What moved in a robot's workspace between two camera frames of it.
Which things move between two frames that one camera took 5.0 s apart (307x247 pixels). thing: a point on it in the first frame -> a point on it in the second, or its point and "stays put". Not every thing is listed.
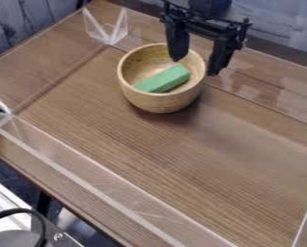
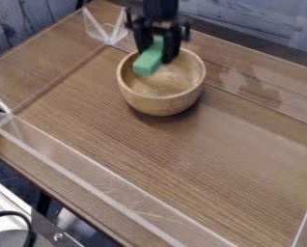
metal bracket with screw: x=57 y=238 stays put
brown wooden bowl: x=145 y=60 stays put
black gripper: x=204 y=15 -> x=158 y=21
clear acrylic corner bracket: x=106 y=33 stays put
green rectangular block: x=166 y=78 -> x=146 y=62
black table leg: x=44 y=203 stays put
